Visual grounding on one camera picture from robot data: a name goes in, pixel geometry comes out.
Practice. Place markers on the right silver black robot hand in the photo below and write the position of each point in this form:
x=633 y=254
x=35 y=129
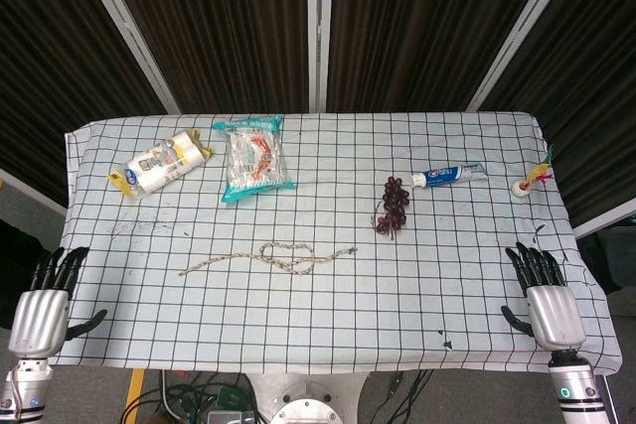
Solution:
x=554 y=315

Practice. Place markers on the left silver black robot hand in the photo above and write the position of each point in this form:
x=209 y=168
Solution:
x=40 y=320

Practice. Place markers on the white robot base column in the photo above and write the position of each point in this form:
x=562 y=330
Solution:
x=308 y=394

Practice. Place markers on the dark trouser leg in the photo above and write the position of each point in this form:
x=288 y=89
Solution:
x=15 y=265

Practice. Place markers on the colourful feather shuttlecock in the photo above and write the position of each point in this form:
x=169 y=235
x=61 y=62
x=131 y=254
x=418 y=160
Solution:
x=522 y=189

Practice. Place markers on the blue white toothpaste tube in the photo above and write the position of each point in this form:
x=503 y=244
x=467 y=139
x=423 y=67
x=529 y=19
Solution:
x=447 y=175

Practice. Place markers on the white yellow snack pack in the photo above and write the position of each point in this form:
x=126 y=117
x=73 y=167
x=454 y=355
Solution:
x=159 y=168

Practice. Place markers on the dark red grape bunch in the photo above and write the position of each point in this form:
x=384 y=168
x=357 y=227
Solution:
x=395 y=198

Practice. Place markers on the green circuit board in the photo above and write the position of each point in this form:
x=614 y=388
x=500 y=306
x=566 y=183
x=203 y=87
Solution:
x=229 y=396

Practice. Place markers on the grey electronics box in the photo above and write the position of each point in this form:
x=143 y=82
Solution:
x=231 y=416

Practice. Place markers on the white black checkered tablecloth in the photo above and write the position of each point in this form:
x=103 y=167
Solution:
x=318 y=320

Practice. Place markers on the teal cotton swab bag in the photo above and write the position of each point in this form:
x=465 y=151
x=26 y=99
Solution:
x=253 y=161

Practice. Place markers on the dark partition screen white frame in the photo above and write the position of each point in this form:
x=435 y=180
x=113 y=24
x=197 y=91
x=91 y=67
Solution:
x=223 y=22
x=49 y=71
x=596 y=71
x=422 y=22

